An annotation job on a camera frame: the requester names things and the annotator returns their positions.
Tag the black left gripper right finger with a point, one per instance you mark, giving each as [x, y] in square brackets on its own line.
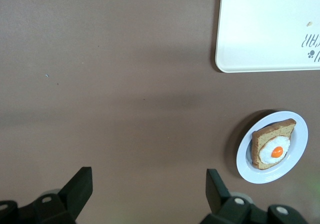
[217, 194]

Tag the brown bread slice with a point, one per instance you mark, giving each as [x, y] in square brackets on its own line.
[260, 140]

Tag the fried egg with orange yolk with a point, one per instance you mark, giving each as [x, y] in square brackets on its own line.
[267, 154]

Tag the cream tray with bear print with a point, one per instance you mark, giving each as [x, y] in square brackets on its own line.
[262, 34]

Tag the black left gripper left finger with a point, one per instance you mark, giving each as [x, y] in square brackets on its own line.
[75, 194]

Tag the pale lilac round plate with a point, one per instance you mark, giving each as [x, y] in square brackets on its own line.
[298, 144]

